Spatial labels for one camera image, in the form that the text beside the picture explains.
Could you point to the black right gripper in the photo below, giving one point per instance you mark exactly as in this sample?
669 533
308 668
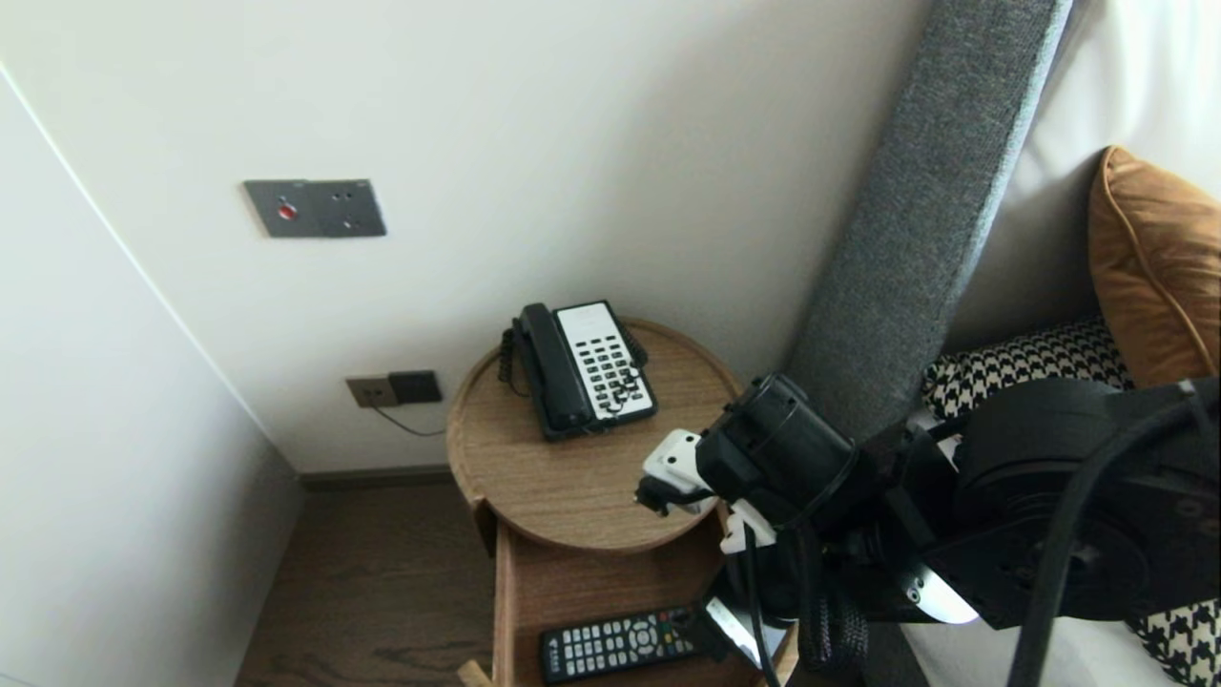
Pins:
754 611

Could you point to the black TV remote control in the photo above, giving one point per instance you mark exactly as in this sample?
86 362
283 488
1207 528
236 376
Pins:
610 647

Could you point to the wooden table drawer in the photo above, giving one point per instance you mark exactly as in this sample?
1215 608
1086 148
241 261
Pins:
591 582

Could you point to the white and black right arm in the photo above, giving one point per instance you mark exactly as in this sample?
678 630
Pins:
1049 506

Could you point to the white bed sheet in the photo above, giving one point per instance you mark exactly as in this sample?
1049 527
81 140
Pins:
963 660

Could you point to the round wooden bedside table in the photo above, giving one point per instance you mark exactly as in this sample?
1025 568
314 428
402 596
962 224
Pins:
572 487

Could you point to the black and white telephone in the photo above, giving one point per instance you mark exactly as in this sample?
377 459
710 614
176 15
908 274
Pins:
606 363

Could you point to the black telephone handset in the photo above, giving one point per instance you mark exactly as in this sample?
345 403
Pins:
548 363

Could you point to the black white houndstooth pillow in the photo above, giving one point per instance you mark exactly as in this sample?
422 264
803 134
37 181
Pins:
1030 358

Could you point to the wooden skirting board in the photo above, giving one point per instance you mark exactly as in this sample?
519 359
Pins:
382 477

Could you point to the grey fabric headboard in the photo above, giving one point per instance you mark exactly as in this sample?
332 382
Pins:
906 239

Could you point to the dark grey power socket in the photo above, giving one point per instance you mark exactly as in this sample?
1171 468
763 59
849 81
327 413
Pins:
420 386

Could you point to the brown velvet cushion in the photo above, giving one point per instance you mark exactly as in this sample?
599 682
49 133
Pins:
1164 286

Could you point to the large white pillow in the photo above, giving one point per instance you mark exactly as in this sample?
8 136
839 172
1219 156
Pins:
1145 76

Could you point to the grey fabric bed frame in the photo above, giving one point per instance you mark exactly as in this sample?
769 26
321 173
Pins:
889 660

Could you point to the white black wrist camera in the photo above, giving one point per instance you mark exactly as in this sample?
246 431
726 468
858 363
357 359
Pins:
672 463

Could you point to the beige wall phone socket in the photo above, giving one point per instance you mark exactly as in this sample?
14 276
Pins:
367 392

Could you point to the plain grey wall switch plate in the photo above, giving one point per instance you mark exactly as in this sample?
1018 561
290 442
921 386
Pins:
350 207

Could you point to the grey switch plate red dot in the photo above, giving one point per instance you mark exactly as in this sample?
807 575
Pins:
279 210

